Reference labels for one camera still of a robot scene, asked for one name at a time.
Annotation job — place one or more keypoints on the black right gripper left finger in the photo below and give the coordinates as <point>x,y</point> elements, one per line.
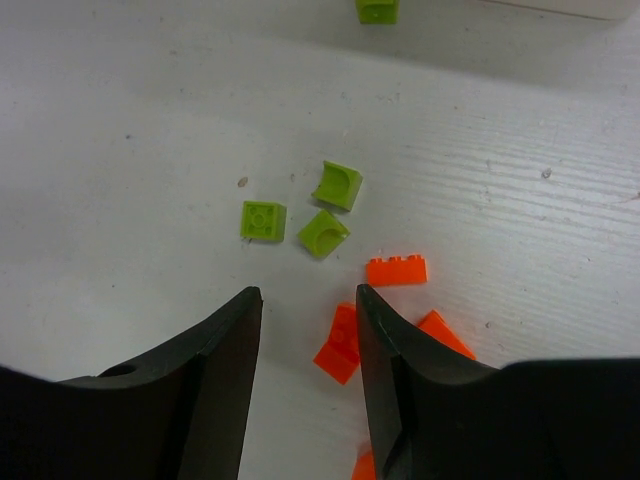
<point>177,411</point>

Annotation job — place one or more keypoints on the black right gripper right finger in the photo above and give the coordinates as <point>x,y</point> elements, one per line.
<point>436,414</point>

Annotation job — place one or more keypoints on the orange lego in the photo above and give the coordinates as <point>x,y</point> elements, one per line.
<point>364,468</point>

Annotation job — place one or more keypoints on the orange smooth lego tile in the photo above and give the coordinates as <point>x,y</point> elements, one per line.
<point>434,325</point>

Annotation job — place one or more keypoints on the orange lego plate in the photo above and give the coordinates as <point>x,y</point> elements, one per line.
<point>339,356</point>

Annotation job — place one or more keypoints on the orange lego brick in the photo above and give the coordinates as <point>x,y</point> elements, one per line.
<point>396,271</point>

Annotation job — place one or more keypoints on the green square lego plate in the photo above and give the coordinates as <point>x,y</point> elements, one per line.
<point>264,221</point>

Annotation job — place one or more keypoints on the green notched lego piece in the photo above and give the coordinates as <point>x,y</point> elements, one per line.
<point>323,234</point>

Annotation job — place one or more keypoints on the green curved lego piece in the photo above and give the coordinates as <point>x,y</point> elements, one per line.
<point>339,186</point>

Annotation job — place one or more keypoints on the white divided container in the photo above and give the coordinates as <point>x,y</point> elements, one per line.
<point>594,9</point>

